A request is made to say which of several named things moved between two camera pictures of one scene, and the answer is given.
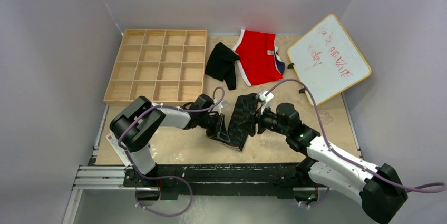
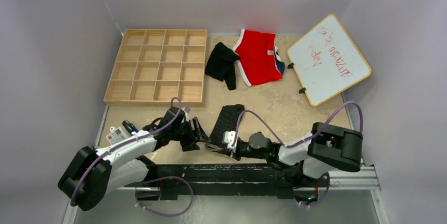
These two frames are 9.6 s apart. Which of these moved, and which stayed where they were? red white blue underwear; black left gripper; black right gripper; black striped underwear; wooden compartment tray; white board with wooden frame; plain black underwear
Moved: black right gripper; black left gripper; black striped underwear
Stayed: wooden compartment tray; white board with wooden frame; plain black underwear; red white blue underwear
